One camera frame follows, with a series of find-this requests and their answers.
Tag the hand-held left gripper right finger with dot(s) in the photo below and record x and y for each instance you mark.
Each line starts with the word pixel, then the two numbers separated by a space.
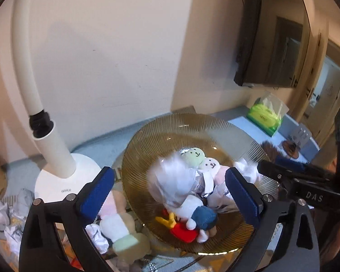
pixel 240 197

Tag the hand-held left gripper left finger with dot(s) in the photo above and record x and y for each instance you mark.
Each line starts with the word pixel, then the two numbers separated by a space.
pixel 97 194

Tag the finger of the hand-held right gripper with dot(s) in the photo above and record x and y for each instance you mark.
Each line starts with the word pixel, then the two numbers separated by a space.
pixel 308 194
pixel 314 170

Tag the large white paper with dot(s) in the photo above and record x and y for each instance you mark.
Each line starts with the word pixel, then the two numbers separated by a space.
pixel 172 181

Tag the amber ribbed glass bowl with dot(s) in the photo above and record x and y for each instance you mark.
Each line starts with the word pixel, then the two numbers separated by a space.
pixel 158 136

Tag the person's right forearm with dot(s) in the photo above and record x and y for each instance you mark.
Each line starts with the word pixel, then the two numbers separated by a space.
pixel 338 238

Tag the brown round coaster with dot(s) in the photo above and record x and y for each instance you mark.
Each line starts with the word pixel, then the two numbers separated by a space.
pixel 290 150

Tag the pink green beige plush toy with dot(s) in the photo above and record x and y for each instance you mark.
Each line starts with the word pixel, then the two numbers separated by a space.
pixel 114 223

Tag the brown fuzzy object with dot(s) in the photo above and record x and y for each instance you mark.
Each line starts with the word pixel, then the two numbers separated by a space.
pixel 272 150

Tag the white plush with blue cap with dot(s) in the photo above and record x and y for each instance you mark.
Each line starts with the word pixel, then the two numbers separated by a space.
pixel 192 206

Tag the wooden door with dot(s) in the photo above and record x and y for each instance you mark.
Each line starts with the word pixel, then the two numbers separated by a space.
pixel 328 90

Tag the white desk lamp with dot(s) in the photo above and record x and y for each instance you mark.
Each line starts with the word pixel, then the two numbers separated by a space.
pixel 53 153

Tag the green bear plush toy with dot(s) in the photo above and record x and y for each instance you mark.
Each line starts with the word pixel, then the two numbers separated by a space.
pixel 194 155

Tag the red and yellow plush toy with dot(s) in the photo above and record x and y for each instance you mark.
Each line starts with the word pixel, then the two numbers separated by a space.
pixel 184 231

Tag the green tissue pack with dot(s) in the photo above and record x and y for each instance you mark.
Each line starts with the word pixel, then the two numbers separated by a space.
pixel 265 116

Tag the crumpled grey paper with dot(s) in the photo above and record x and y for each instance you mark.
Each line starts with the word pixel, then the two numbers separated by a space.
pixel 22 201

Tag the wall-mounted television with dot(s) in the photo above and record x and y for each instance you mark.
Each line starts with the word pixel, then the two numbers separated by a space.
pixel 272 34

